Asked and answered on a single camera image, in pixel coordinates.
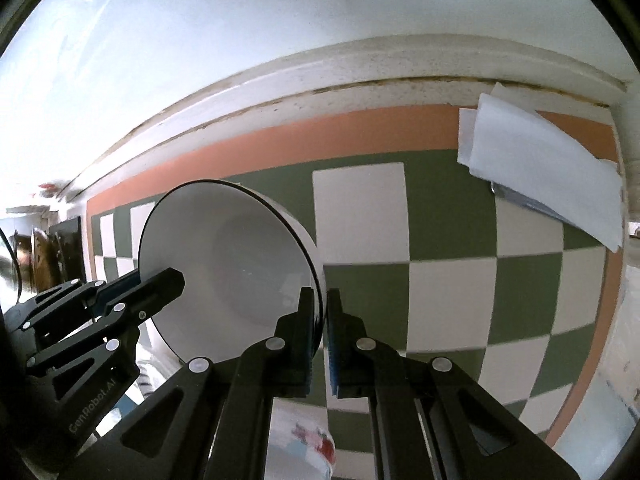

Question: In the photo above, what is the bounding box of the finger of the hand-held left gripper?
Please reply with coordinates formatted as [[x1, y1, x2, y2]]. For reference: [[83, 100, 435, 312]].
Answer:
[[4, 269, 145, 333], [26, 266, 187, 403]]

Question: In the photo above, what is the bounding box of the white bowl floral print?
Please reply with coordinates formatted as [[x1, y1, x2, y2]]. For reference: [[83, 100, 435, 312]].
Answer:
[[269, 402, 337, 480]]

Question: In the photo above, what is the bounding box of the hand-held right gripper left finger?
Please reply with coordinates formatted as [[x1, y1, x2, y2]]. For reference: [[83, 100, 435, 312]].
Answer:
[[92, 285, 326, 480]]

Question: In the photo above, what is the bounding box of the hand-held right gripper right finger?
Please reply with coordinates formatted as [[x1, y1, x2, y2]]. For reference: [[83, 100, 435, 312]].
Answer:
[[325, 287, 583, 480]]

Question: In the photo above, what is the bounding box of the folded white paper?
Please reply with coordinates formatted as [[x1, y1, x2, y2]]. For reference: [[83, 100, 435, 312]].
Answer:
[[456, 80, 625, 253]]

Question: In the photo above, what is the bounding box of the white bowl dark rim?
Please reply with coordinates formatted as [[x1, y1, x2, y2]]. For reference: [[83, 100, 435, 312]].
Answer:
[[136, 179, 327, 363]]

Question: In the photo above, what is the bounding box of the green white checkered tablecloth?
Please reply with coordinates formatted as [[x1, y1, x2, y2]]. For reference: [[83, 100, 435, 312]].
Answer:
[[85, 104, 623, 448]]

